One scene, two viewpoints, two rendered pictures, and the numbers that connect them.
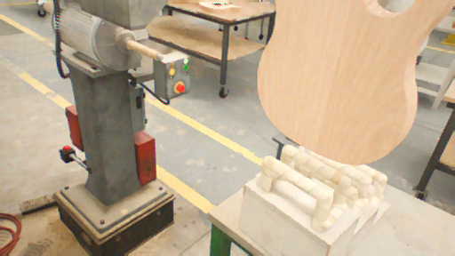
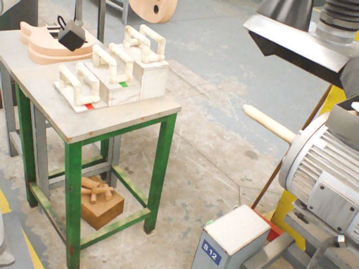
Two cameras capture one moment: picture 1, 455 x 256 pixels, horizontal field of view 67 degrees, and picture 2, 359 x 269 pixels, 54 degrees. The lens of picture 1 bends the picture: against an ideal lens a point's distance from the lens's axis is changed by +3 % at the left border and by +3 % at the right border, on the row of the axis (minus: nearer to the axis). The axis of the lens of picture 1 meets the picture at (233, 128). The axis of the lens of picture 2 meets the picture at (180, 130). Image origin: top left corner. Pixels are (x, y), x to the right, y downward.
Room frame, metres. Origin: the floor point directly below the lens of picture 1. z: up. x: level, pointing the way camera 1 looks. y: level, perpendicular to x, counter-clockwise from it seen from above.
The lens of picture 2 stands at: (2.24, 0.20, 1.78)
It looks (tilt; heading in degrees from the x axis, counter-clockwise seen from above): 34 degrees down; 185
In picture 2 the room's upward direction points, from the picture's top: 12 degrees clockwise
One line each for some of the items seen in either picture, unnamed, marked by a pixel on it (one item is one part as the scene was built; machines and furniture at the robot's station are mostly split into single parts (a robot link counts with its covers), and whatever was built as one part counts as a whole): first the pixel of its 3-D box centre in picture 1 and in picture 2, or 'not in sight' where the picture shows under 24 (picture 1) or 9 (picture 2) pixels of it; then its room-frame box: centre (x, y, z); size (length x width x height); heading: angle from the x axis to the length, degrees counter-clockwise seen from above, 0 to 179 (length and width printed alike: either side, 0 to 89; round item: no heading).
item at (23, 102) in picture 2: not in sight; (28, 149); (0.82, -0.73, 0.45); 0.05 x 0.05 x 0.90; 51
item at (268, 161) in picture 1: (295, 178); (152, 34); (0.64, -0.16, 1.20); 0.20 x 0.03 x 0.03; 48
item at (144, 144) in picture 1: (136, 149); not in sight; (1.66, 0.58, 0.49); 0.25 x 0.12 x 0.37; 51
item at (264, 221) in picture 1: (294, 221); (139, 70); (0.68, -0.19, 1.02); 0.27 x 0.15 x 0.17; 49
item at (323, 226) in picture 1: (331, 214); (133, 42); (0.61, -0.26, 1.12); 0.11 x 0.03 x 0.03; 139
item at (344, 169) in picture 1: (339, 165); (104, 55); (0.82, -0.32, 1.12); 0.20 x 0.03 x 0.03; 48
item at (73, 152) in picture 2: not in sight; (73, 213); (1.17, -0.31, 0.45); 0.05 x 0.05 x 0.90; 51
